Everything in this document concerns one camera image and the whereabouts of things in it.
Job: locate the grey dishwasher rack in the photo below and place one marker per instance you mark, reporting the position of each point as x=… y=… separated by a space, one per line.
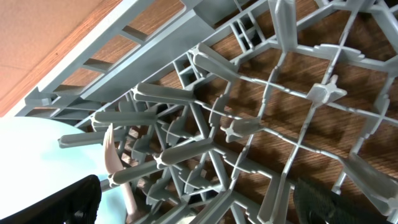
x=214 y=111

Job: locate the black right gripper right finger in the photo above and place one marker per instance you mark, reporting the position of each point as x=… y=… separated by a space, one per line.
x=316 y=204

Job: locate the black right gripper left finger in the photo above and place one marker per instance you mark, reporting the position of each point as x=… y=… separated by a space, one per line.
x=78 y=204

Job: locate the light blue plate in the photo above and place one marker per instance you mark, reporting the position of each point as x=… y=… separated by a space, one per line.
x=34 y=166

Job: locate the white plastic fork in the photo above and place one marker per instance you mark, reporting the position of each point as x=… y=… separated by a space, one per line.
x=112 y=165

